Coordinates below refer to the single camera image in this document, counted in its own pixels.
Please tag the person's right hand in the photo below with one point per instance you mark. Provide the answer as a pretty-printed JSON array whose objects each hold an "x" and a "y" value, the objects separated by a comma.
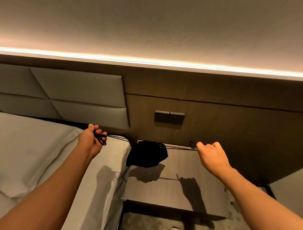
[{"x": 213, "y": 160}]

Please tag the person's left hand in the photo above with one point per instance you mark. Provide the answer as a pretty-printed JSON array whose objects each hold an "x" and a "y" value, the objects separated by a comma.
[{"x": 88, "y": 142}]

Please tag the person's left thumb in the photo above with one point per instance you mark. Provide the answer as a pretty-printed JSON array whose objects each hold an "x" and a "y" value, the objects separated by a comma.
[{"x": 91, "y": 127}]

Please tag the person's right thumb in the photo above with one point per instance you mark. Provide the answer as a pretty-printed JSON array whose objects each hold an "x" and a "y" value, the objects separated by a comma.
[{"x": 200, "y": 146}]

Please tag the person's left forearm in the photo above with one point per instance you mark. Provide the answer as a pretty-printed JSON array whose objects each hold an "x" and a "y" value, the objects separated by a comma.
[{"x": 49, "y": 194}]

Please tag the person's right forearm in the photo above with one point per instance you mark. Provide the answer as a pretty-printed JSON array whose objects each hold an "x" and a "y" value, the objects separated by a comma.
[{"x": 255, "y": 203}]

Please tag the grey padded headboard panel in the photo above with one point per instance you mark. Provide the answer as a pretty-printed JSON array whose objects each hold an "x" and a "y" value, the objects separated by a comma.
[
  {"x": 26, "y": 106},
  {"x": 16, "y": 80},
  {"x": 94, "y": 113},
  {"x": 82, "y": 87}
]

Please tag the wooden bedside table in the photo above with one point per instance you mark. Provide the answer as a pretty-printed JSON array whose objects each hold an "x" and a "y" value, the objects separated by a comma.
[{"x": 170, "y": 189}]

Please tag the white bed sheet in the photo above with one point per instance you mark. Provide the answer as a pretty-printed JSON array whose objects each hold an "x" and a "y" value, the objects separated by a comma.
[{"x": 104, "y": 189}]

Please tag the white pillow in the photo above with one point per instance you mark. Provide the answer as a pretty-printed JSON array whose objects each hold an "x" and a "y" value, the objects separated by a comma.
[{"x": 30, "y": 151}]

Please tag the warm light strip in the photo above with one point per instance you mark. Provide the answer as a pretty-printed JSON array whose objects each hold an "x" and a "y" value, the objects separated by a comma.
[{"x": 151, "y": 62}]

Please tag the dark metal light switch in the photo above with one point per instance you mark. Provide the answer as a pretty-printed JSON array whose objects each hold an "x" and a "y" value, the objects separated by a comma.
[
  {"x": 162, "y": 117},
  {"x": 177, "y": 118}
]

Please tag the brown wooden wall panel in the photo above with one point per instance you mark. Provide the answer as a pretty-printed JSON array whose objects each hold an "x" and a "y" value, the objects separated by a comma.
[{"x": 224, "y": 106}]

